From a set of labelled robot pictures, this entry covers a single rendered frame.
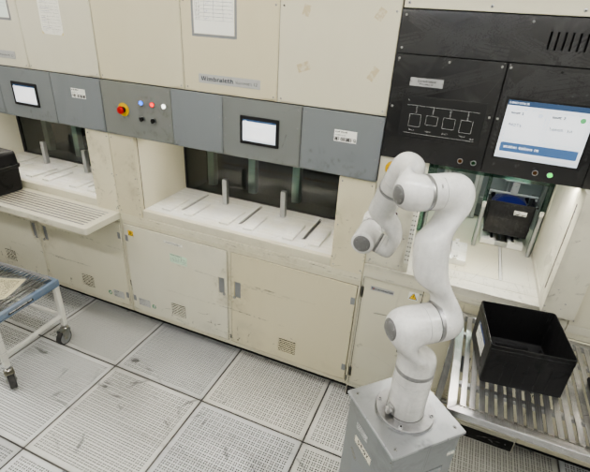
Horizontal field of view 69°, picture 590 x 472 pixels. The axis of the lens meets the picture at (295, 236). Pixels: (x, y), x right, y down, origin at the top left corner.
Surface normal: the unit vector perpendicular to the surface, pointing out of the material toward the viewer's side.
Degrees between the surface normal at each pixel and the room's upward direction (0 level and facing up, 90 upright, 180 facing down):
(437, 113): 90
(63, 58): 90
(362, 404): 0
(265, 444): 0
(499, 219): 90
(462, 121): 90
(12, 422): 0
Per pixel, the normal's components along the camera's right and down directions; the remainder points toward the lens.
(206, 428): 0.05, -0.89
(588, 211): -0.39, 0.40
